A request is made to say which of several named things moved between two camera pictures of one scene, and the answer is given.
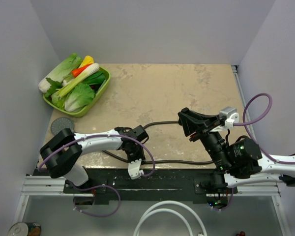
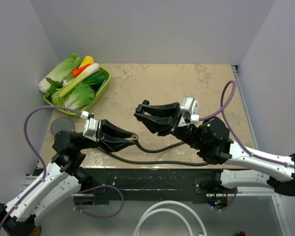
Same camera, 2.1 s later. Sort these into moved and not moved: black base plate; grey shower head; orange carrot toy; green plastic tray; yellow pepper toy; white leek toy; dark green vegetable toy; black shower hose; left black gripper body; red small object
Moved: left black gripper body; black shower hose
Not moved: yellow pepper toy; green plastic tray; red small object; black base plate; orange carrot toy; dark green vegetable toy; grey shower head; white leek toy
